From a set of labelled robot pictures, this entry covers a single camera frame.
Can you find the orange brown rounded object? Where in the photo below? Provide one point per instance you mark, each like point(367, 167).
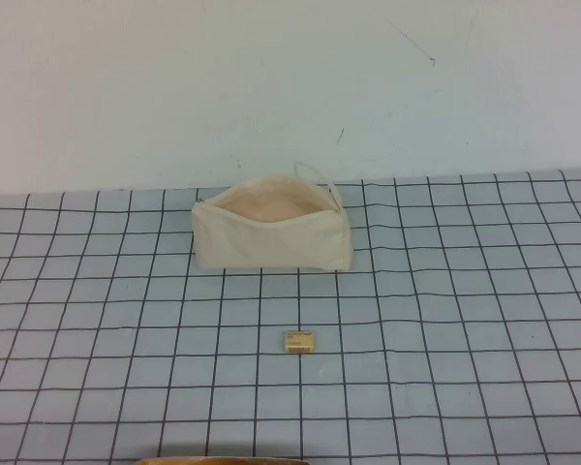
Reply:
point(223, 461)

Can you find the cream fabric pencil case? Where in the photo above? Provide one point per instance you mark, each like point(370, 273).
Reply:
point(271, 242)

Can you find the blue checkered tablecloth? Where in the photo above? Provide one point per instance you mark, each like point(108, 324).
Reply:
point(126, 339)

